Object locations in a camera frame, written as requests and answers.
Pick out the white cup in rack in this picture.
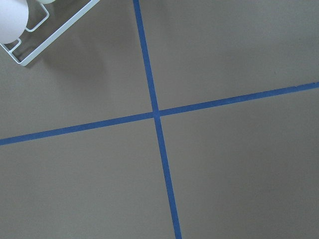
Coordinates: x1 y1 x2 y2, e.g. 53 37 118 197
0 0 29 44

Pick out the white wire rack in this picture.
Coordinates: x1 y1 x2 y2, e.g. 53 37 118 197
0 0 98 67

